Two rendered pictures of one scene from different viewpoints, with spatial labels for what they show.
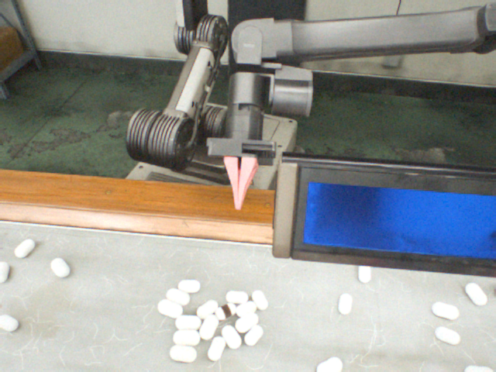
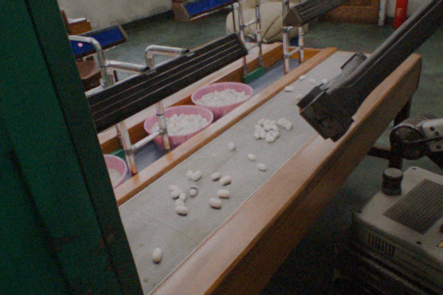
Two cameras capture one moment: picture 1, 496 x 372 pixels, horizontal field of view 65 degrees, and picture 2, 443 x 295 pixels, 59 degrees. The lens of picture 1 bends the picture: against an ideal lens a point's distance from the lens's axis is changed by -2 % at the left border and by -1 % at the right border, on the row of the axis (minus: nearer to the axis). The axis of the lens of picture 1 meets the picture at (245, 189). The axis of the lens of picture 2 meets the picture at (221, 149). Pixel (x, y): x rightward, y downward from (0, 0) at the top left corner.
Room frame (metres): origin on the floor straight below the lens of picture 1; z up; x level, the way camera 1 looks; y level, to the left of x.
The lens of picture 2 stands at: (0.83, -1.10, 1.40)
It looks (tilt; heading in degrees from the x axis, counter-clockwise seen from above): 30 degrees down; 124
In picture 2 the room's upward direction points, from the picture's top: 7 degrees counter-clockwise
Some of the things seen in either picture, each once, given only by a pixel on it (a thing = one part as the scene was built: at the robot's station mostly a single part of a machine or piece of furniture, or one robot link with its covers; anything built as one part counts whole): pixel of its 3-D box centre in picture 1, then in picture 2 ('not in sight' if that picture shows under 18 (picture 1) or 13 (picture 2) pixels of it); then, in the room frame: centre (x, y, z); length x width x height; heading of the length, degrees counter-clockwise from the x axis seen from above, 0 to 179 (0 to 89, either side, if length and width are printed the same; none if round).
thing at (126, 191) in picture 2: not in sight; (238, 124); (0.11, 0.11, 0.71); 1.81 x 0.05 x 0.11; 84
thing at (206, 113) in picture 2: not in sight; (180, 130); (-0.07, -0.03, 0.72); 0.27 x 0.27 x 0.10
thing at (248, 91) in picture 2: not in sight; (223, 103); (-0.03, 0.25, 0.72); 0.27 x 0.27 x 0.10
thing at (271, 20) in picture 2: not in sight; (273, 23); (-1.02, 2.94, 0.40); 0.74 x 0.56 x 0.38; 81
